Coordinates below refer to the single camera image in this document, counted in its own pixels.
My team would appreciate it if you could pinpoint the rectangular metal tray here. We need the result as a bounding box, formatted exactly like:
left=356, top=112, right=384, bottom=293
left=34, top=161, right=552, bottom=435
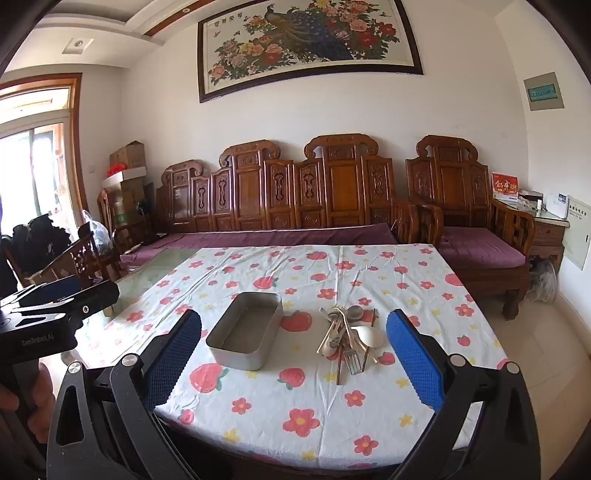
left=205, top=291, right=283, bottom=371

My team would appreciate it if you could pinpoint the white flat box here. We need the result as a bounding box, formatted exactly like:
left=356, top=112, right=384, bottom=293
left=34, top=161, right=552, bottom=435
left=102, top=167, right=148, bottom=188

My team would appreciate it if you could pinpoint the floral white tablecloth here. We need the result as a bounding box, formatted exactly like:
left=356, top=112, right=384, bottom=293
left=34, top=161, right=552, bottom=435
left=76, top=244, right=509, bottom=469

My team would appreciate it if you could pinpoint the framed peacock painting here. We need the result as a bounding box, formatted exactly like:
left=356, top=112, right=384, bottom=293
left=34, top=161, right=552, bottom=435
left=197, top=0, right=424, bottom=104

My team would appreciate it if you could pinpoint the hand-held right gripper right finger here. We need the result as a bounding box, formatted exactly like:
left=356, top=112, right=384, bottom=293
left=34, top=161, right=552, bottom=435
left=385, top=308, right=543, bottom=480

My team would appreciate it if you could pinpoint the red gift box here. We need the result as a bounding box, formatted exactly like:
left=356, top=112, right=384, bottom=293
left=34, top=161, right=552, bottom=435
left=491, top=172, right=521, bottom=203

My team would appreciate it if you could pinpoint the carved wooden sofa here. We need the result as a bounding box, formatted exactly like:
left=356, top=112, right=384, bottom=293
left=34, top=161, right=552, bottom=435
left=154, top=134, right=419, bottom=245

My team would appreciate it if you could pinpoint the carved wooden armchair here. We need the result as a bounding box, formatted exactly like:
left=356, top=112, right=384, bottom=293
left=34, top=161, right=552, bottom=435
left=405, top=135, right=536, bottom=321

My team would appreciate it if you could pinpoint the metal fork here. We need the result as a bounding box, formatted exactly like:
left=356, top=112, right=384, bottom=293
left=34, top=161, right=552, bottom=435
left=344, top=323, right=365, bottom=376

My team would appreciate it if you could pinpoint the white ceramic spoon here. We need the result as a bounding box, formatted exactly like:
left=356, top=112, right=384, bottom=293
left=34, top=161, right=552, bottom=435
left=321, top=325, right=386, bottom=360

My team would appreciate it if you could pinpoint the brown cardboard box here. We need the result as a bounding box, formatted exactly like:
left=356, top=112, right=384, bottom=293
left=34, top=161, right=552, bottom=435
left=109, top=141, right=147, bottom=171

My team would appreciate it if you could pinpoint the grey plastic bag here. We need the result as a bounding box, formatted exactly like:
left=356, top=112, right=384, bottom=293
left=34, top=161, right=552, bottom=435
left=526, top=258, right=559, bottom=303

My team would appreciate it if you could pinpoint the clear plastic bag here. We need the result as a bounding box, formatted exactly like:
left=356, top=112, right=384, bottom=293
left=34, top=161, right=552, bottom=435
left=82, top=210, right=113, bottom=259

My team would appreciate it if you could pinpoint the square purple seat cushion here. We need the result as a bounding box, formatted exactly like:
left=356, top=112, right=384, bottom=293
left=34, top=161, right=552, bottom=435
left=440, top=226, right=532, bottom=268

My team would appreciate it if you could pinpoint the white wall panel door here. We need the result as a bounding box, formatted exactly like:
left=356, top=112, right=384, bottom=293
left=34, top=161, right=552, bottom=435
left=566, top=196, right=591, bottom=271

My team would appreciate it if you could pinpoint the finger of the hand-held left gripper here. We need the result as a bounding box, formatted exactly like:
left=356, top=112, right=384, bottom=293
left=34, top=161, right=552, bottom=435
left=18, top=276, right=83, bottom=301
left=0, top=281, right=121, bottom=328

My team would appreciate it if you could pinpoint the wooden chair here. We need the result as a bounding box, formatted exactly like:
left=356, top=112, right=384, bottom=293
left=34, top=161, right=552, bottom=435
left=97, top=189, right=148, bottom=245
left=28, top=222, right=121, bottom=287

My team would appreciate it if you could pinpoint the grey wall panel box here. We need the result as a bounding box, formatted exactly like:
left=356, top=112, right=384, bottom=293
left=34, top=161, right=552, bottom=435
left=523, top=71, right=565, bottom=112

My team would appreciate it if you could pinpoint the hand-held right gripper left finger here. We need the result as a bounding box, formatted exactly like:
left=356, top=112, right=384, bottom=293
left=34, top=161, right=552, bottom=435
left=46, top=308, right=204, bottom=480

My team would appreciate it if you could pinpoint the large cardboard box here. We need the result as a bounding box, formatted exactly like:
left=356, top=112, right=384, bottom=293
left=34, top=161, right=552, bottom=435
left=104, top=178, right=155, bottom=227

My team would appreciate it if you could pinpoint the person's left hand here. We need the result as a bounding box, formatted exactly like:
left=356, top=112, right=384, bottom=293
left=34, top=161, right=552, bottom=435
left=0, top=364, right=56, bottom=444

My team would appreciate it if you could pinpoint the long purple seat cushion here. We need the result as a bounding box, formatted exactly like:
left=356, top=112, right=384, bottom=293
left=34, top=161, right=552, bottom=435
left=121, top=223, right=399, bottom=266

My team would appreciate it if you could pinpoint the wood framed glass door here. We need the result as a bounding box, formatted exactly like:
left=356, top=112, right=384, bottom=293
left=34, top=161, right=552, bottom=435
left=0, top=74, right=88, bottom=241

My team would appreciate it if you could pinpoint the wooden side table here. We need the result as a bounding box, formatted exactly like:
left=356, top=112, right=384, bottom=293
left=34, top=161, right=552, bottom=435
left=492, top=196, right=570, bottom=273

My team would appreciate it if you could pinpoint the black clothes pile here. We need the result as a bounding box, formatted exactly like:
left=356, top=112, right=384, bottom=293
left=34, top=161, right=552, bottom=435
left=0, top=213, right=70, bottom=273

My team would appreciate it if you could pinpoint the white router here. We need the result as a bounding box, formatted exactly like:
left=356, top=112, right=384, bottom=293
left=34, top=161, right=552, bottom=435
left=545, top=191, right=568, bottom=219

